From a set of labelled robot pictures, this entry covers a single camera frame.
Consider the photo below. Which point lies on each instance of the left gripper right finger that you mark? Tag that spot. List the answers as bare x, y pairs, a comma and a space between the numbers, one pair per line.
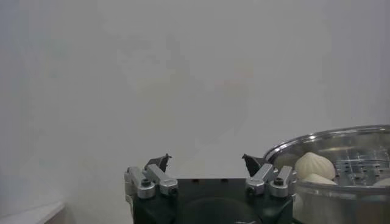
259, 179

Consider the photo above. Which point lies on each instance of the white side table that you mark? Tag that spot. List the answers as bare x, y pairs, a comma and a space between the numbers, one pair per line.
27, 216

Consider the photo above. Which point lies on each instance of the stainless steel steamer basket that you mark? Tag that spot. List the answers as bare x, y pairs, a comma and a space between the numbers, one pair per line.
350, 143

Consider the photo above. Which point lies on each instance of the white steamed baozi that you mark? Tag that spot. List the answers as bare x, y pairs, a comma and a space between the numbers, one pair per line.
318, 180
383, 183
314, 165

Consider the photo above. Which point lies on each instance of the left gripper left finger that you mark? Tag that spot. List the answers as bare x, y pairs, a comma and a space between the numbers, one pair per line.
164, 182

